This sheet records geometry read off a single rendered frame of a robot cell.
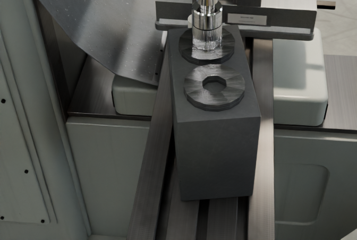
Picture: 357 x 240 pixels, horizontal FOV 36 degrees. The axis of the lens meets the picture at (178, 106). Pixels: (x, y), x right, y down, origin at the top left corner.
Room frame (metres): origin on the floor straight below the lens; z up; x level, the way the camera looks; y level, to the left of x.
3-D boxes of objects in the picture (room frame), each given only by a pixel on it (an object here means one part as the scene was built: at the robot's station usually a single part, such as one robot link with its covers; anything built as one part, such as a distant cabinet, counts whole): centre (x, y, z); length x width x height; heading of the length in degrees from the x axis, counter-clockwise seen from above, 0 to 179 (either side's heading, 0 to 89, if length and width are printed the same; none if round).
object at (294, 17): (1.04, -0.14, 0.97); 0.35 x 0.15 x 0.11; 79
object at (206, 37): (0.70, -0.05, 1.15); 0.05 x 0.05 x 0.06
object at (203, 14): (0.70, -0.05, 1.18); 0.05 x 0.05 x 0.01
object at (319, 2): (1.01, -0.33, 0.96); 0.04 x 0.02 x 0.02; 79
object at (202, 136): (0.65, -0.05, 1.02); 0.22 x 0.12 x 0.20; 3
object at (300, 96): (1.04, -0.11, 0.78); 0.50 x 0.35 x 0.12; 82
